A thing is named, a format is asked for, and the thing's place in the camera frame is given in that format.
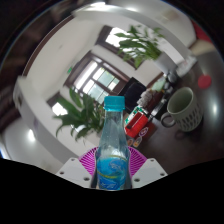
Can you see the green exit sign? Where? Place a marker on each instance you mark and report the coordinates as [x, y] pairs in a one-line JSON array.
[[69, 70]]

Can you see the grey patterned ceramic mug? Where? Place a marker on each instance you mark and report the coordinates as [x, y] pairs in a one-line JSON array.
[[186, 113]]

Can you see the black office chair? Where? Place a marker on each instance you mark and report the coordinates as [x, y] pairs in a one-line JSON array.
[[133, 90]]

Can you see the potted green plant white pot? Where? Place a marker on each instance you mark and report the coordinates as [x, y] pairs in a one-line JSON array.
[[140, 45], [83, 116]]

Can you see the red carpeted staircase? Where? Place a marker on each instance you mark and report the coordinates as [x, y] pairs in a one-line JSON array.
[[201, 33]]

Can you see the flat round red coaster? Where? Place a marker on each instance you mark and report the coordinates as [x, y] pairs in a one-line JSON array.
[[204, 82]]

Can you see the green notebook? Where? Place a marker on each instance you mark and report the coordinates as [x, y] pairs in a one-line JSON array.
[[159, 84]]

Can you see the clear bottle with blue cap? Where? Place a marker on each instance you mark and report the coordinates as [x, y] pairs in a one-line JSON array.
[[111, 150]]

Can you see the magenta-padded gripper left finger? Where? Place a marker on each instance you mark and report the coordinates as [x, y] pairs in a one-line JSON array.
[[73, 173]]

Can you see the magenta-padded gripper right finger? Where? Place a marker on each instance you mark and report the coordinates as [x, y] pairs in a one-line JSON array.
[[150, 173]]

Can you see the printed magazine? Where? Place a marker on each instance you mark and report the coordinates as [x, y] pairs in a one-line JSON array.
[[186, 66]]

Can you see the dark-framed window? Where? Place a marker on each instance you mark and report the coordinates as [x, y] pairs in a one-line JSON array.
[[59, 109], [111, 38]]

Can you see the green and white box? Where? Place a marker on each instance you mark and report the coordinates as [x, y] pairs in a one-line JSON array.
[[139, 110]]

